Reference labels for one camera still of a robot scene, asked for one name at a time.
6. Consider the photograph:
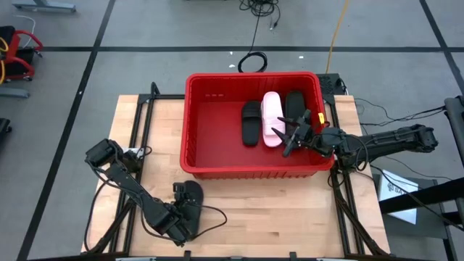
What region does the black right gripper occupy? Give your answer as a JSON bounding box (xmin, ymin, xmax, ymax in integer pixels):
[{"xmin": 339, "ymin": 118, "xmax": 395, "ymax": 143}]
[{"xmin": 270, "ymin": 109, "xmax": 344, "ymax": 158}]

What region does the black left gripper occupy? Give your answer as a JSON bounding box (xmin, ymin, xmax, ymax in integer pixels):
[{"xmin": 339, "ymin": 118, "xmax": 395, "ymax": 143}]
[{"xmin": 159, "ymin": 182, "xmax": 199, "ymax": 248}]

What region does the pink foam slide sandal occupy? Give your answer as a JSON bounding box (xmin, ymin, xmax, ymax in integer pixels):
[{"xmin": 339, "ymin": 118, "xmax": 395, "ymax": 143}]
[{"xmin": 261, "ymin": 91, "xmax": 286, "ymax": 148}]

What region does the black foam slide sandal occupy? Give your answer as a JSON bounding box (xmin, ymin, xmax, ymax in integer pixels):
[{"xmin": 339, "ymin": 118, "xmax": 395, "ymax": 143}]
[
  {"xmin": 173, "ymin": 180, "xmax": 204, "ymax": 239},
  {"xmin": 241, "ymin": 100, "xmax": 262, "ymax": 147},
  {"xmin": 284, "ymin": 90, "xmax": 308, "ymax": 126}
]

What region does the red plastic bin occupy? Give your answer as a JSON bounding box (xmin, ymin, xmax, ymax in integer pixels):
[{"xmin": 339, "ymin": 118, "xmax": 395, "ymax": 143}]
[{"xmin": 179, "ymin": 71, "xmax": 335, "ymax": 181}]

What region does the black vented box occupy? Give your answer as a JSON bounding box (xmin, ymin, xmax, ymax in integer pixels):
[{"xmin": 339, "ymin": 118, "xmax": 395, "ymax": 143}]
[{"xmin": 314, "ymin": 73, "xmax": 345, "ymax": 96}]

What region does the white paper sheet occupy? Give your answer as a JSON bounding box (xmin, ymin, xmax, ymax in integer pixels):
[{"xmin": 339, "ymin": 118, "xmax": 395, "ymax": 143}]
[{"xmin": 376, "ymin": 169, "xmax": 420, "ymax": 225}]

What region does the black beam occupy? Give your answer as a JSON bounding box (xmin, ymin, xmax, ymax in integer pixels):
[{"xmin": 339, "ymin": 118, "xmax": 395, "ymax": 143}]
[{"xmin": 378, "ymin": 177, "xmax": 464, "ymax": 215}]

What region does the grey side table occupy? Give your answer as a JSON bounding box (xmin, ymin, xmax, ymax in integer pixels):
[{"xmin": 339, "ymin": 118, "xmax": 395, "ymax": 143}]
[{"xmin": 371, "ymin": 172, "xmax": 457, "ymax": 261}]

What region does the black floor object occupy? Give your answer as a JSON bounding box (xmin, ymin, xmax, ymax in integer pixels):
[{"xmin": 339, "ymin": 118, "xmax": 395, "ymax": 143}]
[{"xmin": 0, "ymin": 117, "xmax": 12, "ymax": 146}]

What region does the grey metal foot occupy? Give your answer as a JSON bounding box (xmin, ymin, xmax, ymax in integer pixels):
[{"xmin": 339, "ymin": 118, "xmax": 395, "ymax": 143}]
[{"xmin": 0, "ymin": 85, "xmax": 32, "ymax": 99}]

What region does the red cart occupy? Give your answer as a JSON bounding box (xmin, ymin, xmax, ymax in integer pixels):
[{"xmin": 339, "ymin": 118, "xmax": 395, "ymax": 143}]
[{"xmin": 0, "ymin": 25, "xmax": 44, "ymax": 83}]

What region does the grey metal bar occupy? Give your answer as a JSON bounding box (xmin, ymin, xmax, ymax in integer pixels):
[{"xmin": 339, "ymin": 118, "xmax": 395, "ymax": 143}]
[{"xmin": 10, "ymin": 0, "xmax": 77, "ymax": 14}]

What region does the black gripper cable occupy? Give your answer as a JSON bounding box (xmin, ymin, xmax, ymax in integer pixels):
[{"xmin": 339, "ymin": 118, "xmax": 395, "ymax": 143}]
[{"xmin": 139, "ymin": 204, "xmax": 228, "ymax": 242}]

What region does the black coiled cable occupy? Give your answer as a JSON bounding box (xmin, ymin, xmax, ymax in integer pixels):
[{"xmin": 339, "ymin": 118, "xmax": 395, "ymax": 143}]
[{"xmin": 237, "ymin": 10, "xmax": 269, "ymax": 73}]

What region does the black aluminium frame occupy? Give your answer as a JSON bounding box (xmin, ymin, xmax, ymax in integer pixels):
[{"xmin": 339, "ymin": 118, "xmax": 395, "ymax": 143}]
[
  {"xmin": 318, "ymin": 92, "xmax": 391, "ymax": 257},
  {"xmin": 81, "ymin": 81, "xmax": 186, "ymax": 254}
]

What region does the yellow cable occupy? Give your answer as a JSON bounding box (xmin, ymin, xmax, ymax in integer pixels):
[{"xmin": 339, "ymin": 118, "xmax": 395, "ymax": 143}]
[{"xmin": 325, "ymin": 0, "xmax": 351, "ymax": 75}]

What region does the black cable bundle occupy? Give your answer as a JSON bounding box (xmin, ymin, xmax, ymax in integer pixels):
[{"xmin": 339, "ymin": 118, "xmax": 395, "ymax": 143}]
[{"xmin": 238, "ymin": 0, "xmax": 282, "ymax": 30}]

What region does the grey padded post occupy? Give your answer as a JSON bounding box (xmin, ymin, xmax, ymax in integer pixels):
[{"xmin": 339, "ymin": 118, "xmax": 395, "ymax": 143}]
[{"xmin": 444, "ymin": 96, "xmax": 464, "ymax": 167}]

